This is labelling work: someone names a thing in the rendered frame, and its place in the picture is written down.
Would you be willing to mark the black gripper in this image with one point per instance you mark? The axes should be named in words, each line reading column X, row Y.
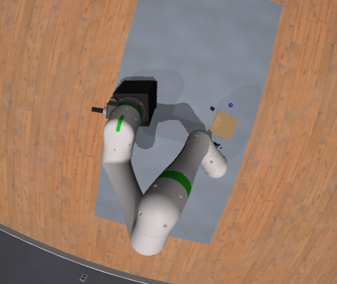
column 218, row 145

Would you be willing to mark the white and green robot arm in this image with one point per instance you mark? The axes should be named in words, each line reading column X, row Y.
column 161, row 206

